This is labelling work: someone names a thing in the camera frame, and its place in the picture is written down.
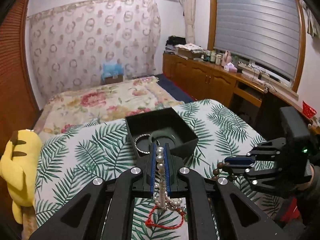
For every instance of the yellow plush toy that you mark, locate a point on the yellow plush toy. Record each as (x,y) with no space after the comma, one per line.
(19,168)

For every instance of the stack of papers and clothes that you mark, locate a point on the stack of papers and clothes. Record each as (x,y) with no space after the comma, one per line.
(176,45)

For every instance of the pink tissue box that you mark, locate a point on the pink tissue box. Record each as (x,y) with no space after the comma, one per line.
(229,67)

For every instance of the black jewelry box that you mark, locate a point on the black jewelry box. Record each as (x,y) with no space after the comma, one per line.
(160,127)

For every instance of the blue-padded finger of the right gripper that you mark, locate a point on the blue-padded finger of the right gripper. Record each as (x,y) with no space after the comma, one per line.
(234,172)
(239,160)

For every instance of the red mesh basket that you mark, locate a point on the red mesh basket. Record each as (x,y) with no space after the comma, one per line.
(308,111)

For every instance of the dark blue mattress edge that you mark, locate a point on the dark blue mattress edge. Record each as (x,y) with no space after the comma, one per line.
(172,89)

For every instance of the brown louvered wardrobe door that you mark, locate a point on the brown louvered wardrobe door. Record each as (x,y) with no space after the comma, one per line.
(19,109)

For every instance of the white power strip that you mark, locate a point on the white power strip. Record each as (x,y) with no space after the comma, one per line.
(258,72)

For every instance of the right hand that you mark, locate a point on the right hand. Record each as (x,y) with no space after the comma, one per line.
(307,196)

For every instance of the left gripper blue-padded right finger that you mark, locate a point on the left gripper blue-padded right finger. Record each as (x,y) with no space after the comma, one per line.
(183,182)

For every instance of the wooden sideboard cabinet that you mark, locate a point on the wooden sideboard cabinet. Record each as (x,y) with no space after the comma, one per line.
(203,80)

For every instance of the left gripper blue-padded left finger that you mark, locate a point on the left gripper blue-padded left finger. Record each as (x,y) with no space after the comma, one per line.
(121,193)

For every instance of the beige lace window curtain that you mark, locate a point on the beige lace window curtain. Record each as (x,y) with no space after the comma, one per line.
(189,8)

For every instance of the floral bed cover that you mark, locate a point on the floral bed cover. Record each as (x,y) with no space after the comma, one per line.
(102,104)

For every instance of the grey window roller blind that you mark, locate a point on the grey window roller blind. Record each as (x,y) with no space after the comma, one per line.
(265,31)

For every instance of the circle patterned sheer curtain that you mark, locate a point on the circle patterned sheer curtain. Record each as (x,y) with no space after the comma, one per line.
(69,44)

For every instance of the palm leaf print tablecloth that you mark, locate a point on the palm leaf print tablecloth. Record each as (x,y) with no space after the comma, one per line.
(70,160)

